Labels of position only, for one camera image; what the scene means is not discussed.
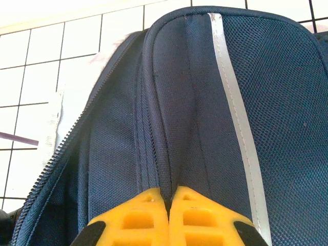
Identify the navy blue backpack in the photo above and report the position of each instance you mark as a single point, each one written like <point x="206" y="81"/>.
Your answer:
<point x="192" y="102"/>

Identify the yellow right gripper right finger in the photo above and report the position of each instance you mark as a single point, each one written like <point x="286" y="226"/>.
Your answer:
<point x="205" y="225"/>

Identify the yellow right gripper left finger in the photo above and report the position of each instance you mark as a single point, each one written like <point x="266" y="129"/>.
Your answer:
<point x="133" y="225"/>

